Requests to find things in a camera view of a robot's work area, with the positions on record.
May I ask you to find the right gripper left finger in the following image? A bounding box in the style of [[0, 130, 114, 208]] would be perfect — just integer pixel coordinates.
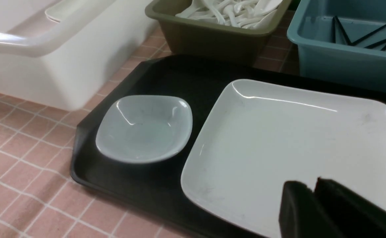
[[279, 181, 342, 238]]

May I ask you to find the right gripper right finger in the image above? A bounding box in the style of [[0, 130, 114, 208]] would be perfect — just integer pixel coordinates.
[[314, 178, 386, 238]]

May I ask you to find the large white square plate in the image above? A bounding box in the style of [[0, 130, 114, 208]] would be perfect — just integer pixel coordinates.
[[180, 79, 386, 238]]

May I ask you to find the small white bowl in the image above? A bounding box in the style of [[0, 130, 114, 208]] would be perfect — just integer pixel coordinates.
[[96, 95, 193, 164]]

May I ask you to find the top white plate in tub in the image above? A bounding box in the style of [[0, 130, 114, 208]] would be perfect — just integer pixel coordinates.
[[45, 0, 86, 22]]

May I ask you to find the black serving tray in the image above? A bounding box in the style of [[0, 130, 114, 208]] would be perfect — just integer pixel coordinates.
[[70, 55, 386, 238]]

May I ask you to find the blue plastic bin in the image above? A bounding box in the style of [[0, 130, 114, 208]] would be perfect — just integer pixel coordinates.
[[287, 0, 386, 93]]

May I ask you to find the black chopstick in blue bin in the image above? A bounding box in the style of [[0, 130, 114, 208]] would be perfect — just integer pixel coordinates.
[[351, 24, 386, 46]]

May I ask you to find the white spoon right in bin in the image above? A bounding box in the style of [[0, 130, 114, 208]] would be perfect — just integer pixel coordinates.
[[250, 0, 282, 29]]

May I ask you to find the white spoon in bin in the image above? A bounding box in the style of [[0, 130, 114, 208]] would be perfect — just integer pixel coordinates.
[[250, 0, 282, 29], [175, 0, 206, 19]]

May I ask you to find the olive green plastic bin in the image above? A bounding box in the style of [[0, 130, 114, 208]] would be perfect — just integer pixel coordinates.
[[145, 0, 291, 66]]

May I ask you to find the white spoon left in bin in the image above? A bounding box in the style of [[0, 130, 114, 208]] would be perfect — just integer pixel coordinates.
[[175, 0, 206, 19]]

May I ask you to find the large white plastic tub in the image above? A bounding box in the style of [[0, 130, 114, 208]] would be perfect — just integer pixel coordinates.
[[0, 0, 157, 110]]

